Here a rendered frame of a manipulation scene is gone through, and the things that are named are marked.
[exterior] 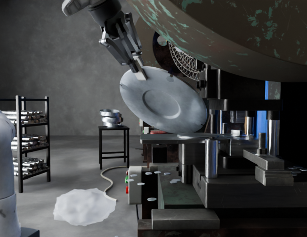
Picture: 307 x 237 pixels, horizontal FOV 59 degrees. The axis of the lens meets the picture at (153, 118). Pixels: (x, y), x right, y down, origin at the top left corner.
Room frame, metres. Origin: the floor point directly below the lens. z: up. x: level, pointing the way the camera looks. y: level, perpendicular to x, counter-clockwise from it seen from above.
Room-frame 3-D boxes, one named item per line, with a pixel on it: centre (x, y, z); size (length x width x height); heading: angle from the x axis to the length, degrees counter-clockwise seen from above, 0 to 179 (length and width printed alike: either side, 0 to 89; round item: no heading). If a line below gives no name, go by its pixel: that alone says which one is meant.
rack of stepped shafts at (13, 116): (2.89, 1.40, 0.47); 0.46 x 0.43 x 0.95; 71
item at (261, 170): (0.65, -0.26, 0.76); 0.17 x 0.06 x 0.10; 1
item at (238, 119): (0.82, -0.25, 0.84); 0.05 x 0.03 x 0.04; 1
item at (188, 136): (0.82, -0.09, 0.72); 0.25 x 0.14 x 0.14; 91
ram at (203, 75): (0.82, -0.22, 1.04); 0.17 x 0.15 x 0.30; 91
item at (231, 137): (0.82, -0.26, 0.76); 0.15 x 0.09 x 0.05; 1
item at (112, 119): (3.83, 0.57, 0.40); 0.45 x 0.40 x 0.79; 13
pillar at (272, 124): (0.74, -0.32, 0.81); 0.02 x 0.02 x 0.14
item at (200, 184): (0.82, -0.26, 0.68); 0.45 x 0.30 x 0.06; 1
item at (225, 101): (0.82, -0.26, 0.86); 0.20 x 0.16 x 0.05; 1
